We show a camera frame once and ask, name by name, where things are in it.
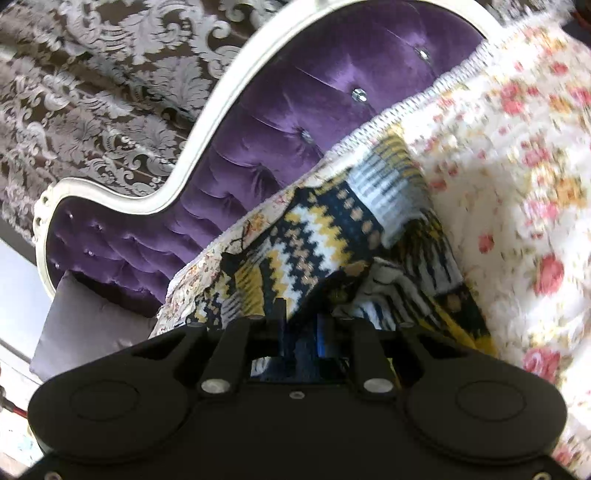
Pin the yellow navy patterned knit sweater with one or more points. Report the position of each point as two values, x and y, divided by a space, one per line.
332 240

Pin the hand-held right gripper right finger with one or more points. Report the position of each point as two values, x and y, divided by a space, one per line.
326 341

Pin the floral quilted bedspread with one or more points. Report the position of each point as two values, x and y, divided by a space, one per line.
517 194

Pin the purple tufted headboard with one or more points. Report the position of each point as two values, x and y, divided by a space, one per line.
286 110

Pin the grey satin pillow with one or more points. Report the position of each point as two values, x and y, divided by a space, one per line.
87 332

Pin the brown silver damask curtain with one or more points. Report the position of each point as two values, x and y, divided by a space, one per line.
106 92

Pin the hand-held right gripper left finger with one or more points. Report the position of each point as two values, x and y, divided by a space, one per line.
278 332

